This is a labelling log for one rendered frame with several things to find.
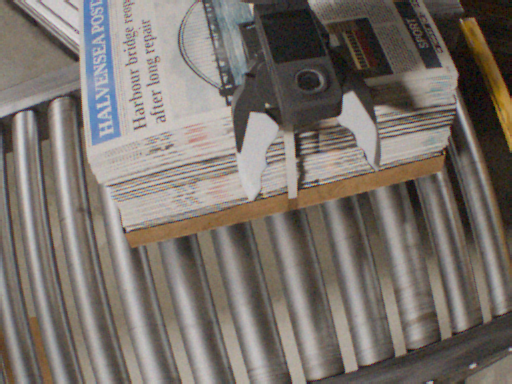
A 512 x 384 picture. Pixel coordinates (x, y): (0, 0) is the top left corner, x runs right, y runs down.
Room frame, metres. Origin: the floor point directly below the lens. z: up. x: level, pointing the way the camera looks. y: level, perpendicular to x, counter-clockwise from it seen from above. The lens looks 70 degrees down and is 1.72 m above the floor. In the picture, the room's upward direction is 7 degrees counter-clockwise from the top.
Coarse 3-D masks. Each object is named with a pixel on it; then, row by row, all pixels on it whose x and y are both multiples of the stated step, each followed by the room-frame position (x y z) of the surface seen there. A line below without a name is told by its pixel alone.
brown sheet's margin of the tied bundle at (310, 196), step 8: (304, 192) 0.30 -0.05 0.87; (312, 192) 0.30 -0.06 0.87; (272, 200) 0.30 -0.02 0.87; (280, 200) 0.30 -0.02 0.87; (288, 200) 0.30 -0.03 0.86; (296, 200) 0.30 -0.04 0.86; (304, 200) 0.30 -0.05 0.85; (312, 200) 0.30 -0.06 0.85; (272, 208) 0.30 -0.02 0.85; (280, 208) 0.30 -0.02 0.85; (288, 208) 0.30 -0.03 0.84; (296, 208) 0.30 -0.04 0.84
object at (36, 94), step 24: (432, 0) 0.61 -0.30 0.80; (456, 0) 0.61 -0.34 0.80; (456, 24) 0.58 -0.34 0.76; (48, 72) 0.56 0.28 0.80; (72, 72) 0.55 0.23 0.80; (0, 96) 0.54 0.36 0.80; (24, 96) 0.53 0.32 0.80; (48, 96) 0.52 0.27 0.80; (72, 96) 0.52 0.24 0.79; (0, 120) 0.50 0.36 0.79
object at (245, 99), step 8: (248, 80) 0.31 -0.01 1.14; (240, 88) 0.31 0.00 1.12; (248, 88) 0.30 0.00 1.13; (240, 96) 0.30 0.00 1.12; (248, 96) 0.30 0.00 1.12; (256, 96) 0.30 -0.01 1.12; (232, 104) 0.30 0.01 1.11; (240, 104) 0.30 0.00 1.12; (248, 104) 0.30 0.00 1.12; (256, 104) 0.29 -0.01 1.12; (264, 104) 0.29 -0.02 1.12; (232, 112) 0.29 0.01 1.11; (240, 112) 0.29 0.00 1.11; (248, 112) 0.29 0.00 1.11; (264, 112) 0.29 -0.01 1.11; (232, 120) 0.29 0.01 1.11; (240, 120) 0.29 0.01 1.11; (240, 128) 0.28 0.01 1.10; (240, 136) 0.28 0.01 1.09; (240, 144) 0.27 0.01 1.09; (240, 152) 0.27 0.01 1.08
